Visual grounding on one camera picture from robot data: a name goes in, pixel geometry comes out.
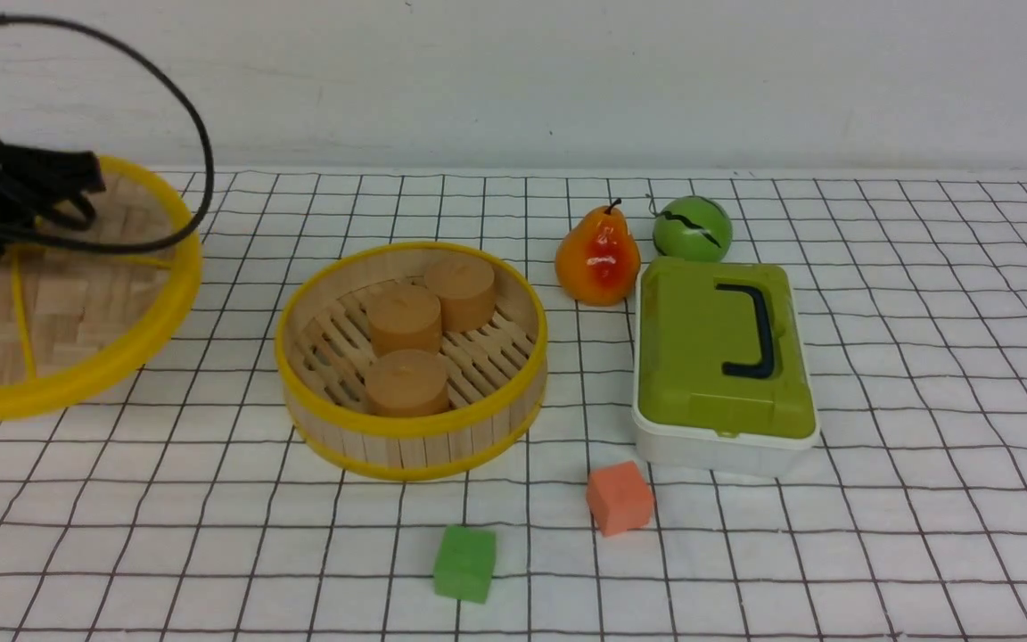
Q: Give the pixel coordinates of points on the yellow bamboo steamer lid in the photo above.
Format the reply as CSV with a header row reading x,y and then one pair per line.
x,y
72,324

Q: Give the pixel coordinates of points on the yellow bamboo steamer basket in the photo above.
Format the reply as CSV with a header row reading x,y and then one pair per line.
x,y
496,376

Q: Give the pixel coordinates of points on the brown cylinder bun middle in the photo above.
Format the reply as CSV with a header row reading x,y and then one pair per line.
x,y
405,317

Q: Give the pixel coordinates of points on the brown cylinder bun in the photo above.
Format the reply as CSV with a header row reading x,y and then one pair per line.
x,y
407,383
466,288
405,317

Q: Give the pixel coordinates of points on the brown cylinder bun front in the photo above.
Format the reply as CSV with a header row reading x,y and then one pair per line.
x,y
407,383

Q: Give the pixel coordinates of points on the brown cylinder bun back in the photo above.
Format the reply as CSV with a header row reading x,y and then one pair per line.
x,y
466,288

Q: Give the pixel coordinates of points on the orange red toy pear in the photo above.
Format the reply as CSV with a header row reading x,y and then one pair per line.
x,y
598,261

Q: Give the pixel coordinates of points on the green foam cube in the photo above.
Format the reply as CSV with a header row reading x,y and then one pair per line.
x,y
464,567

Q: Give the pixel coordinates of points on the green toy melon ball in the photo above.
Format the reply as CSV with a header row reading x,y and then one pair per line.
x,y
693,228

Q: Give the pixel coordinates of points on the orange foam cube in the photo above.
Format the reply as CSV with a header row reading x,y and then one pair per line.
x,y
619,498

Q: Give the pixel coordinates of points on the green white lunch box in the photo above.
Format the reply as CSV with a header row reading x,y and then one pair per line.
x,y
719,380

